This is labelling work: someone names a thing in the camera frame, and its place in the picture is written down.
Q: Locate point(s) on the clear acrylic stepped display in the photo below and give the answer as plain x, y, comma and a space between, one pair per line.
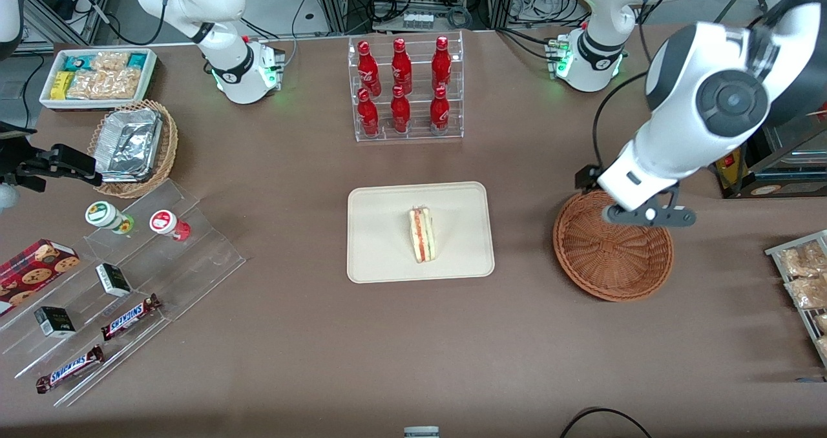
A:
194, 263

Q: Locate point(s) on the stack of aluminium foil trays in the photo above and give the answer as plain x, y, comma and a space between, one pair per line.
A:
129, 144

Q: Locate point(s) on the red cola bottle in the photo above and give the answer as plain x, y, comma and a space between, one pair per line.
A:
368, 70
441, 66
439, 112
400, 114
401, 70
368, 116

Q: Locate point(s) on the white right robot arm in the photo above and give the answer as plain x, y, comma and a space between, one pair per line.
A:
239, 70

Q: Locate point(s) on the triangular sandwich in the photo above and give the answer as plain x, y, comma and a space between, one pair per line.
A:
422, 234

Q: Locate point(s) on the clear acrylic bottle rack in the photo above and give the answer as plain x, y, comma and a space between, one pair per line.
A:
417, 112

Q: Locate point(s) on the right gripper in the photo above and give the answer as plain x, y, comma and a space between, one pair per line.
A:
40, 165

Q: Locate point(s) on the small black carton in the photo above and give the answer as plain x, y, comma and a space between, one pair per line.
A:
114, 280
55, 322

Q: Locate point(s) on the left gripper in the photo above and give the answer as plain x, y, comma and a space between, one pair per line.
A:
587, 177

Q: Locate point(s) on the Snickers chocolate bar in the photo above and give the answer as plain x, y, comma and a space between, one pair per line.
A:
129, 317
70, 369

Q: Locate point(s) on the red tartan cookie box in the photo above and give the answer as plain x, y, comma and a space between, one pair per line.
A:
32, 273

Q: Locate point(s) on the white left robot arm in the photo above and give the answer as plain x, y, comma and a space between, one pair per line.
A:
685, 128

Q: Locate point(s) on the clear bag of nuts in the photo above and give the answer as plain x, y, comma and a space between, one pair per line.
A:
110, 61
87, 86
123, 84

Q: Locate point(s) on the small grey device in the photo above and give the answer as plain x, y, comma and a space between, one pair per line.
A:
421, 433

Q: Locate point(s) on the green lid yogurt cup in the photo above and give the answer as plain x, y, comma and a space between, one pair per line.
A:
103, 214

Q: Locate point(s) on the white power strip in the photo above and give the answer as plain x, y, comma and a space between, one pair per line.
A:
418, 20

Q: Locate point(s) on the white rectangular snack bin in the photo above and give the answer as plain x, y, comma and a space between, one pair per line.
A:
46, 102

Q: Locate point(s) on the teal snack packet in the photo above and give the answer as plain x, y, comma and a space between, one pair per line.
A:
77, 62
137, 60

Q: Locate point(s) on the clear bag of brown snacks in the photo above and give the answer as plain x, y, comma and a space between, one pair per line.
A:
801, 260
823, 347
807, 292
822, 323

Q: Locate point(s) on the beige rectangular tray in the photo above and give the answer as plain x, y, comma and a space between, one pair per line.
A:
381, 231

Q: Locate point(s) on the light tan wicker basket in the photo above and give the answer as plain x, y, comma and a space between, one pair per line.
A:
168, 147

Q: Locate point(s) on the red lid yogurt cup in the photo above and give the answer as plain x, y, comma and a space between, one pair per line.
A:
165, 222

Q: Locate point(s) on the black machine with yellow labels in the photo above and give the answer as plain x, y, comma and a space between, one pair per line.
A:
785, 183

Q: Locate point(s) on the brown round wicker basket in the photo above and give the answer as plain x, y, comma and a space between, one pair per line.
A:
607, 263

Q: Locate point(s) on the yellow snack packet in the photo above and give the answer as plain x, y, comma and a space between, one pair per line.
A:
61, 86

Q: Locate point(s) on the tray of snack bags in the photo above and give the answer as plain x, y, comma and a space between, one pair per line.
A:
772, 252

